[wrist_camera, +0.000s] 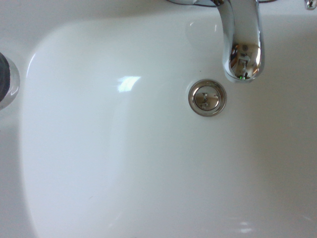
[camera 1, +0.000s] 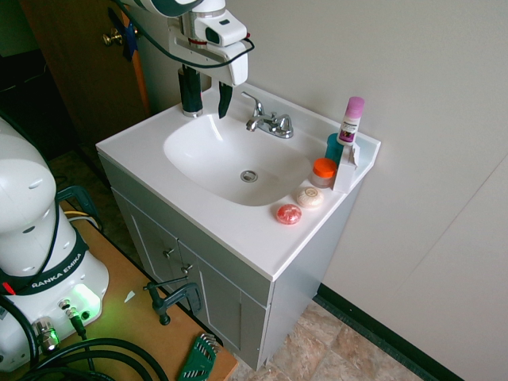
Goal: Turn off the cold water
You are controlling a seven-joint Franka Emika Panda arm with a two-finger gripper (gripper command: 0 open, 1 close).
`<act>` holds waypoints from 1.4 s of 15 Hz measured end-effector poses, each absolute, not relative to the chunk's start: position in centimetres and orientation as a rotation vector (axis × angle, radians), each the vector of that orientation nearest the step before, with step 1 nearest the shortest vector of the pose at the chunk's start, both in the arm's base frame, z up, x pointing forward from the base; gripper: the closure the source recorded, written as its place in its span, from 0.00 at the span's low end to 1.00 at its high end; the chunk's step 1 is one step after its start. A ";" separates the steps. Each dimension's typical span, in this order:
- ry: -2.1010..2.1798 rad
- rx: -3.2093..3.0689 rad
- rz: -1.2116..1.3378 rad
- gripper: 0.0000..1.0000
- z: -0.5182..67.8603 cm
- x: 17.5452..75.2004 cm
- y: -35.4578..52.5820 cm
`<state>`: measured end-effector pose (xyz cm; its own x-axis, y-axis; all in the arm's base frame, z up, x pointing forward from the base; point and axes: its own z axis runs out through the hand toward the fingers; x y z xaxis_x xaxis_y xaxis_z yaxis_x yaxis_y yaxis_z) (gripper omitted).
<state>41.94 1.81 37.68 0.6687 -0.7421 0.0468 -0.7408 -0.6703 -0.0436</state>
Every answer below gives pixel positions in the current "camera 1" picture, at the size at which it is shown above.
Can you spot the chrome sink drain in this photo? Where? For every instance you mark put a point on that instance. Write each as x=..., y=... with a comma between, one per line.
x=249, y=175

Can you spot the red round soap bar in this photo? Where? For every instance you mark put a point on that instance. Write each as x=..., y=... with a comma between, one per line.
x=289, y=214

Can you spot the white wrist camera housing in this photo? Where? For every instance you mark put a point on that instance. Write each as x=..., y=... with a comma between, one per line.
x=226, y=24

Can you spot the blue tape strip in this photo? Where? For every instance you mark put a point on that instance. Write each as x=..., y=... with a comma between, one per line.
x=129, y=39

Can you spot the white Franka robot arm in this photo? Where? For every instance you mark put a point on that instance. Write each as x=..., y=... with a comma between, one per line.
x=28, y=222

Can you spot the brown wooden door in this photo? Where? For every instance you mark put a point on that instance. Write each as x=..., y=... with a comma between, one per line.
x=79, y=79

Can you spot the white vanity sink top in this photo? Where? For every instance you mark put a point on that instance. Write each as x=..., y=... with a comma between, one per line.
x=222, y=230

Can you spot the cream round soap bar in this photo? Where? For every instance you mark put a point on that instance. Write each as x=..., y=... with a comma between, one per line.
x=310, y=197

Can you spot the dark green C-clamp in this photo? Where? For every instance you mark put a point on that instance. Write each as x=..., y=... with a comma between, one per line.
x=85, y=198

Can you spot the grey cabinet door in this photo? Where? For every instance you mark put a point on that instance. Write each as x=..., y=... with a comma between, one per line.
x=151, y=238
x=222, y=301

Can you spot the grey vanity cabinet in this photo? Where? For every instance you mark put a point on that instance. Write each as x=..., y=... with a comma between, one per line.
x=309, y=285

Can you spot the metal cabinet door knob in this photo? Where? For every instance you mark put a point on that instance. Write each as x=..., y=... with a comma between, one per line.
x=170, y=252
x=187, y=269

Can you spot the green hex key set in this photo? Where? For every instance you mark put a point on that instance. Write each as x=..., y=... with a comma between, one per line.
x=198, y=357

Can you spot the brass door knob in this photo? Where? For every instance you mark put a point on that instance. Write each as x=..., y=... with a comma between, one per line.
x=112, y=37

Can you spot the clear jar orange lid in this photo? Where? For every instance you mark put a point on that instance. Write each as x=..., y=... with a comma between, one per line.
x=323, y=172

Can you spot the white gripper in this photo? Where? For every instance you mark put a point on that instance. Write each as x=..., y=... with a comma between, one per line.
x=237, y=65

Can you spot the black C-clamp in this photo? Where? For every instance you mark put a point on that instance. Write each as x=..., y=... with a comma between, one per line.
x=174, y=299

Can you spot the teal plastic cup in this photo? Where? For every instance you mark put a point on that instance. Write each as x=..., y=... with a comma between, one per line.
x=333, y=148

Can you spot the white bottle pink cap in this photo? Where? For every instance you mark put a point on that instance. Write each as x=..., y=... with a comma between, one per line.
x=350, y=123

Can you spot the white paper scrap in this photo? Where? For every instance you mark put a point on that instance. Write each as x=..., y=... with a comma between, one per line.
x=129, y=297

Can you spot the black wall baseboard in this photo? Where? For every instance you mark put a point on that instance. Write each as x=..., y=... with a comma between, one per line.
x=389, y=329

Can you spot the chrome faucet body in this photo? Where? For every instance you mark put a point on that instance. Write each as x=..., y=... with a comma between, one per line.
x=264, y=123

